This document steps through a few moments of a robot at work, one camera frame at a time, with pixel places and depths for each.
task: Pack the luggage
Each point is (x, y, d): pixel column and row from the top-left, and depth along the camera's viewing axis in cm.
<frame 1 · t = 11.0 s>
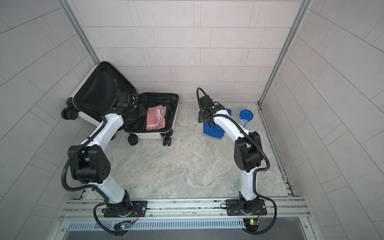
left hand: (147, 107, 89), fingers open
right hand: (203, 118, 92), fingers open
white black open suitcase: (101, 87, 88), point 29 cm above the table
red white striped cloth: (155, 117, 105), point 4 cm above the table
blue t-shirt: (215, 131, 98), point 4 cm above the table
clear container blue lid: (246, 116, 96), point 12 cm above the table

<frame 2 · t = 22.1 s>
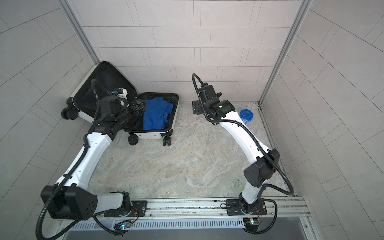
left hand: (143, 100, 75), fingers open
right hand: (198, 104, 78), fingers open
blue t-shirt: (155, 114, 102), point 8 cm above the table
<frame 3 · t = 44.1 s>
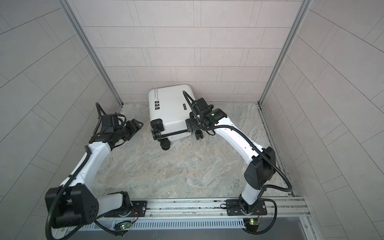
left hand: (143, 123, 81), fingers open
right hand: (193, 123, 80), fingers open
white black open suitcase: (168, 109, 88), point 20 cm above the table
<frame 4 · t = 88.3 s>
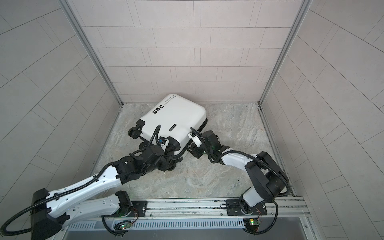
left hand: (173, 157, 75), fingers open
right hand: (189, 148, 85), fingers open
white black open suitcase: (176, 122, 82), point 20 cm above the table
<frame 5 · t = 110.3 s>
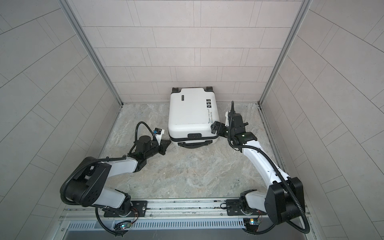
left hand: (173, 139, 88), fingers closed
right hand: (215, 127, 82), fingers open
white black open suitcase: (191, 114, 88), point 19 cm above the table
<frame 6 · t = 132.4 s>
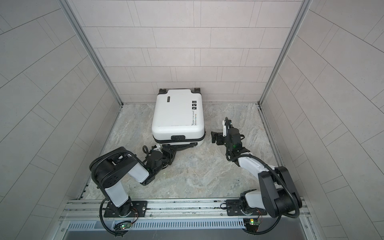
left hand: (183, 145, 87), fingers closed
right hand: (217, 131, 88), fingers open
white black open suitcase: (178, 118, 84), point 20 cm above the table
